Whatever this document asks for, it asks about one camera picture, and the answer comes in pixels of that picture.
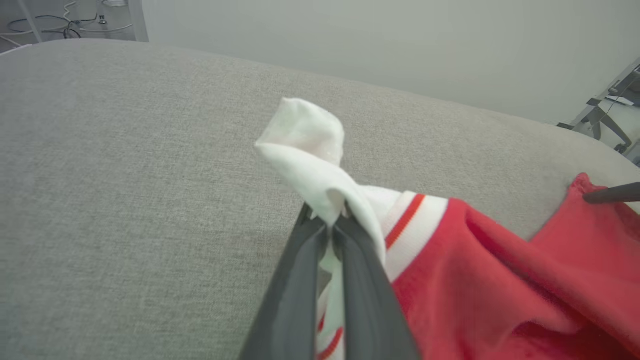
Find grey fabric sofa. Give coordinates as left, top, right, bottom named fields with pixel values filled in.
left=0, top=39, right=640, bottom=360

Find grey stand with black parts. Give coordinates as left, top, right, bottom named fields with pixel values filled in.
left=556, top=56, right=640, bottom=167

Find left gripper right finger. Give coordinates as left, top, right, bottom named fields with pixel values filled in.
left=331, top=201, right=422, bottom=360

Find black floor cables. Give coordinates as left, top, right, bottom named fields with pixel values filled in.
left=0, top=0, right=135, bottom=43

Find red garment with white trim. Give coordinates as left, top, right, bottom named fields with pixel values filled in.
left=254, top=97, right=640, bottom=360

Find grey metal frame leg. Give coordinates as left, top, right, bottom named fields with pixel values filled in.
left=126, top=0, right=150, bottom=43

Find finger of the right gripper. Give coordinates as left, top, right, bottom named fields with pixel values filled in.
left=583, top=182, right=640, bottom=205

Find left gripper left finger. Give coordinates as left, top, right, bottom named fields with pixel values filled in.
left=239, top=202, right=332, bottom=360

